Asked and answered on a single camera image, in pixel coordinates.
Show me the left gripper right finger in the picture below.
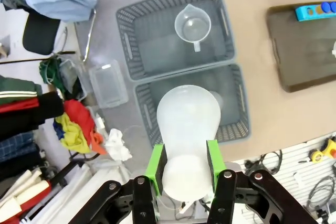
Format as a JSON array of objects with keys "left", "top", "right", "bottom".
[{"left": 206, "top": 139, "right": 319, "bottom": 224}]

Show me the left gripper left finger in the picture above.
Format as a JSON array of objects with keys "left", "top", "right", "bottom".
[{"left": 68, "top": 144, "right": 169, "bottom": 224}]

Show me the white translucent plastic bottle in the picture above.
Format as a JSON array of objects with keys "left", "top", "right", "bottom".
[
  {"left": 156, "top": 84, "right": 222, "bottom": 202},
  {"left": 208, "top": 90, "right": 225, "bottom": 112}
]

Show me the grey basket holding bottles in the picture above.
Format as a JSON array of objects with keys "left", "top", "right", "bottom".
[{"left": 134, "top": 63, "right": 251, "bottom": 150}]

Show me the white crumpled cloth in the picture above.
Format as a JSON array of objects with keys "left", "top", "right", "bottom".
[{"left": 104, "top": 128, "right": 133, "bottom": 161}]

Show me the yellow cloth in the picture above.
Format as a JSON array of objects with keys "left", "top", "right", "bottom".
[{"left": 53, "top": 112, "right": 91, "bottom": 154}]

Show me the red cloth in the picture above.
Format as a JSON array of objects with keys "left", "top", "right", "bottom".
[{"left": 64, "top": 99, "right": 96, "bottom": 142}]

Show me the clear plastic container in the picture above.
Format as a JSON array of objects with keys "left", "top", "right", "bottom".
[{"left": 88, "top": 59, "right": 130, "bottom": 109}]

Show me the yellow emergency stop button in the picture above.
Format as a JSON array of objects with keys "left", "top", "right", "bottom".
[{"left": 323, "top": 136, "right": 336, "bottom": 159}]

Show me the grey basket holding beakers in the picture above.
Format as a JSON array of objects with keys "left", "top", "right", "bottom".
[{"left": 115, "top": 0, "right": 236, "bottom": 82}]

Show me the dark brown serving tray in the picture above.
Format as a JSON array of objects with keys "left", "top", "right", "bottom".
[{"left": 266, "top": 3, "right": 336, "bottom": 94}]

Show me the black folded garment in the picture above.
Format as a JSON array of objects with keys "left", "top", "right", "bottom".
[{"left": 0, "top": 91, "right": 66, "bottom": 141}]

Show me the green cloth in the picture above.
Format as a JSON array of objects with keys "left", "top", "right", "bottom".
[{"left": 39, "top": 58, "right": 66, "bottom": 94}]

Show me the blue tube rack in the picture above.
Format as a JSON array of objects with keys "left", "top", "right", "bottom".
[{"left": 295, "top": 1, "right": 336, "bottom": 22}]

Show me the black chair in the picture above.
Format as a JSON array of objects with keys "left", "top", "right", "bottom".
[{"left": 22, "top": 8, "right": 97, "bottom": 63}]

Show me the black cable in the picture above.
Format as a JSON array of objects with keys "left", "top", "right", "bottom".
[{"left": 244, "top": 150, "right": 284, "bottom": 175}]

